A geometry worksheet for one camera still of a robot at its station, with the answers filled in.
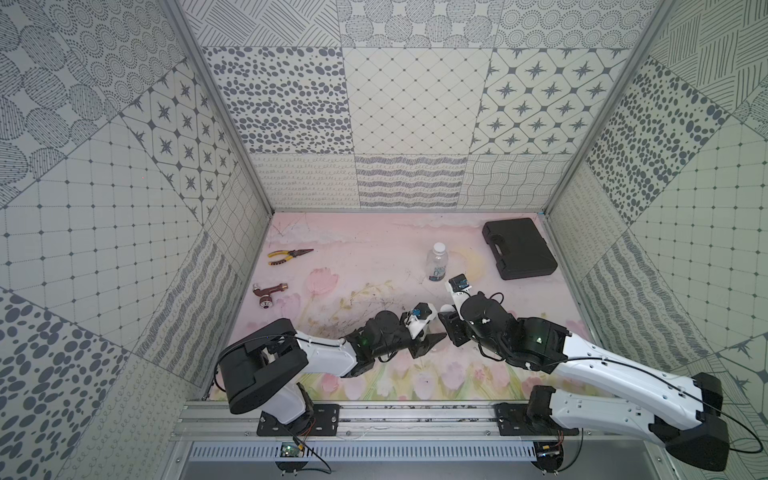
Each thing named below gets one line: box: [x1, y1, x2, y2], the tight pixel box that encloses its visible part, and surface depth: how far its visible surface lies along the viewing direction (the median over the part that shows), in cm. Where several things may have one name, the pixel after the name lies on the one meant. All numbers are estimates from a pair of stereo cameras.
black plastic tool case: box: [482, 218, 558, 281], surface depth 107 cm
